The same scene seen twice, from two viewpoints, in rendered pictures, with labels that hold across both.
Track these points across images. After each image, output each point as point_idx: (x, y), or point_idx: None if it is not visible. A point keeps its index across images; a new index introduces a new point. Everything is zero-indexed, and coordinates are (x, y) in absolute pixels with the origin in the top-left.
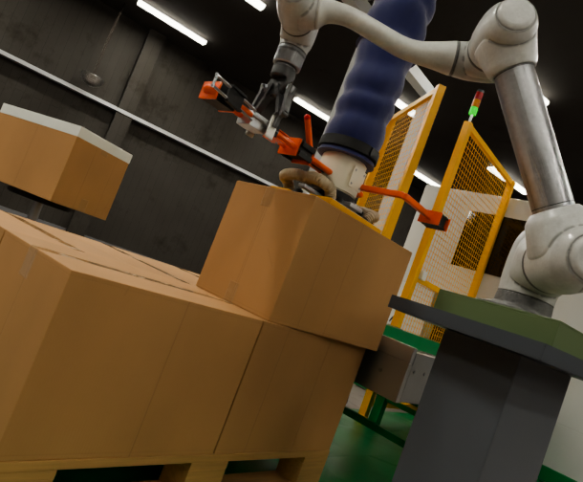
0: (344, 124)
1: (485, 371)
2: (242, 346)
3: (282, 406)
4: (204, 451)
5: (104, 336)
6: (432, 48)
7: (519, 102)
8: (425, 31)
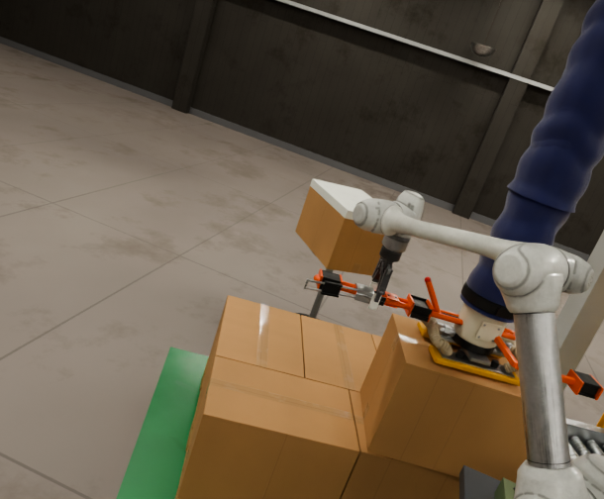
0: (474, 280)
1: None
2: (341, 466)
3: None
4: None
5: (229, 448)
6: (500, 251)
7: (519, 350)
8: (578, 181)
